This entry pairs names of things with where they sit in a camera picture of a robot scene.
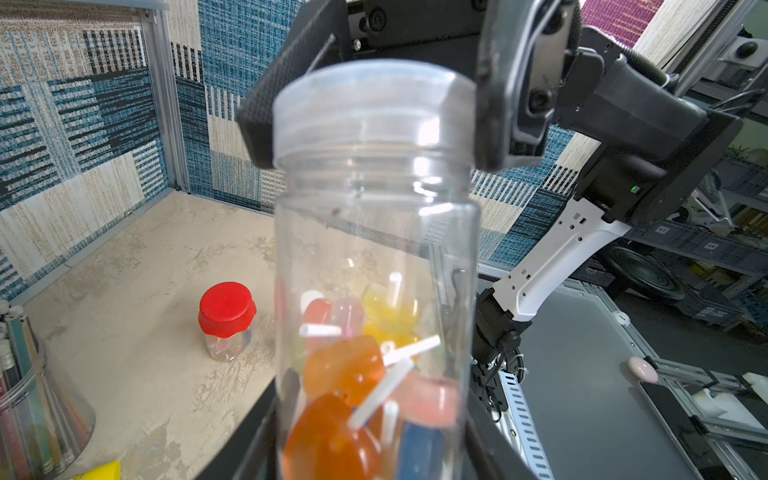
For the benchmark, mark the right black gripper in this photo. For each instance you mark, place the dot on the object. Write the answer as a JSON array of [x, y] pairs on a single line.
[[517, 51]]

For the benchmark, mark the red lid candy jar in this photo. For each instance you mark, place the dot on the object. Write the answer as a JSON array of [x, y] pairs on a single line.
[[226, 313]]

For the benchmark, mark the blue lollipop candy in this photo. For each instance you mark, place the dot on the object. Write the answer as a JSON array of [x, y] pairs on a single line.
[[420, 455]]

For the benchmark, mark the clear cup of pencils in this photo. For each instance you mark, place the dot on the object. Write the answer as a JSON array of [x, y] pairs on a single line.
[[45, 421]]

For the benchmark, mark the pink lollipop candy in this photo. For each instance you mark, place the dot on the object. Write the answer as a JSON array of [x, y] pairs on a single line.
[[428, 402]]

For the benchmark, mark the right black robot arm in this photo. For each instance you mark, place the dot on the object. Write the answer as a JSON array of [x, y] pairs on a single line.
[[654, 148]]

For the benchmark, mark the translucent white jar lid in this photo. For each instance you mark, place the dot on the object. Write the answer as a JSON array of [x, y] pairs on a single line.
[[392, 107]]

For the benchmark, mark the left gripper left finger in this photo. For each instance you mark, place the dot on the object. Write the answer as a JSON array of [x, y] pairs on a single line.
[[251, 452]]

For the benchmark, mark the orange lollipop candy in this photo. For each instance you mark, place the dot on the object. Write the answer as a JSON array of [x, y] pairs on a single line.
[[324, 421]]

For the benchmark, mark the clear candy jar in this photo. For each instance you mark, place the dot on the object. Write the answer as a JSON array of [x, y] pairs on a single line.
[[385, 246]]

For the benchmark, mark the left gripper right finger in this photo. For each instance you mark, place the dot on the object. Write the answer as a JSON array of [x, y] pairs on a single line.
[[490, 455]]

